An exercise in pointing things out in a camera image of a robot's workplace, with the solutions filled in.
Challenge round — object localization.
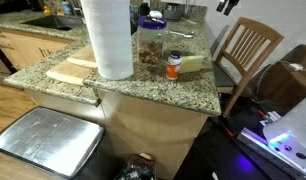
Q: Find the white bar of soap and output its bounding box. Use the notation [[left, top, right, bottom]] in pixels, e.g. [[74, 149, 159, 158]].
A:
[[148, 10, 163, 19]]

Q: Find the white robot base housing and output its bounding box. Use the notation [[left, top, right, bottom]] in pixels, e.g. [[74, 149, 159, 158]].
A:
[[262, 93, 306, 178]]

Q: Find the clear container with blue lid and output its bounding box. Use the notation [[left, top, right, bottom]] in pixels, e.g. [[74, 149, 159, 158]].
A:
[[136, 15, 168, 66]]

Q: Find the blue dish soap bottle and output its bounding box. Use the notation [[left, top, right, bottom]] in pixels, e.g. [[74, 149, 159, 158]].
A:
[[61, 0, 74, 16]]

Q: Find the silver trash can lid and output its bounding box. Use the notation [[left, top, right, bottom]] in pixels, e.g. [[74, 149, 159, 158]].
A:
[[0, 106, 106, 179]]

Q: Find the thin white stick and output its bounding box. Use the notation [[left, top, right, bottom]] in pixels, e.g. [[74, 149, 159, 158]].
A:
[[181, 17, 197, 25]]

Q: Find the wooden slat-back chair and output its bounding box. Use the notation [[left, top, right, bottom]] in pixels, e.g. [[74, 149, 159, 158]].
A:
[[211, 17, 285, 118]]

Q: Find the white plastic spoon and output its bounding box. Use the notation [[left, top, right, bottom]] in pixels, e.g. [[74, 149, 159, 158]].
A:
[[169, 30, 195, 39]]

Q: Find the pale yellow sponge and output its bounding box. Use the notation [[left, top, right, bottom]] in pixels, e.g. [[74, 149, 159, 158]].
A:
[[179, 54, 205, 74]]

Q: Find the dark bottle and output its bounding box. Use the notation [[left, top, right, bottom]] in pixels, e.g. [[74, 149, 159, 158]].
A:
[[137, 2, 151, 18]]

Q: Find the white orange-label supplement bottle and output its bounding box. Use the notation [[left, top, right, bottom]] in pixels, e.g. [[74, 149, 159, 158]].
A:
[[165, 50, 183, 81]]

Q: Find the brown cardboard box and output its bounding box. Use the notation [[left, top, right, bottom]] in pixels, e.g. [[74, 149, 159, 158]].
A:
[[256, 44, 306, 112]]

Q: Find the white paper towel roll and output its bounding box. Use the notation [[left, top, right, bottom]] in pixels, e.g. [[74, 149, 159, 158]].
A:
[[80, 0, 135, 81]]

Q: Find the small wooden cutting board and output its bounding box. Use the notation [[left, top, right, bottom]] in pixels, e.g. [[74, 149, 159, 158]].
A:
[[66, 44, 99, 70]]

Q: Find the large wooden cutting board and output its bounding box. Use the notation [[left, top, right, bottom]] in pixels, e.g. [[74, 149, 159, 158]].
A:
[[46, 59, 98, 87]]

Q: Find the dark kitchen sink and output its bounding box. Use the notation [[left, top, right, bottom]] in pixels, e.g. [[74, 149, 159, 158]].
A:
[[21, 14, 86, 32]]

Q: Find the dark crumpled plastic bag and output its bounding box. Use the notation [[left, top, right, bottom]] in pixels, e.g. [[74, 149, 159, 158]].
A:
[[114, 153, 157, 180]]

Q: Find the light wood kitchen cabinet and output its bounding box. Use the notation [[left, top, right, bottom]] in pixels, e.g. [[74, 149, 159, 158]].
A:
[[0, 29, 75, 71]]

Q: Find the white power adapter with cable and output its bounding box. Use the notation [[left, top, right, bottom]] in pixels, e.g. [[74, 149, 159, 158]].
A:
[[287, 62, 306, 72]]

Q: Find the white metal bracket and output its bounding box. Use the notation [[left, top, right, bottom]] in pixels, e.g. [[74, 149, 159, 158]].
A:
[[259, 111, 282, 127]]

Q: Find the aluminium mounting rail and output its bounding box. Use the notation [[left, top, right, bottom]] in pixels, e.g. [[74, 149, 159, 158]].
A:
[[237, 128, 306, 180]]

